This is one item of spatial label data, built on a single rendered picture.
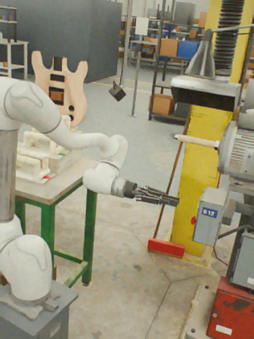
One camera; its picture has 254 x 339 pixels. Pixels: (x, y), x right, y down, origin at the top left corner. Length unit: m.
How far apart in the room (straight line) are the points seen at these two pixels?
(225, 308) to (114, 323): 0.82
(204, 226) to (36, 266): 0.69
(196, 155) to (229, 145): 1.11
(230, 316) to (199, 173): 1.20
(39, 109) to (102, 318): 1.62
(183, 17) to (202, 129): 4.18
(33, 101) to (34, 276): 0.63
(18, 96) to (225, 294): 1.30
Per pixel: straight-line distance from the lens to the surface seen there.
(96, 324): 2.50
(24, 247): 1.43
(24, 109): 1.25
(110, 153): 1.66
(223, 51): 1.78
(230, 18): 1.77
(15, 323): 1.53
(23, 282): 1.47
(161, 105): 6.89
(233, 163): 1.72
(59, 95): 2.19
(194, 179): 2.85
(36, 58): 2.24
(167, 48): 6.72
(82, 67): 2.10
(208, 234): 1.60
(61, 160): 2.09
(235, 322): 2.01
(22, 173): 2.08
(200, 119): 2.71
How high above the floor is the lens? 1.79
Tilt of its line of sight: 23 degrees down
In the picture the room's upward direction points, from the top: 6 degrees clockwise
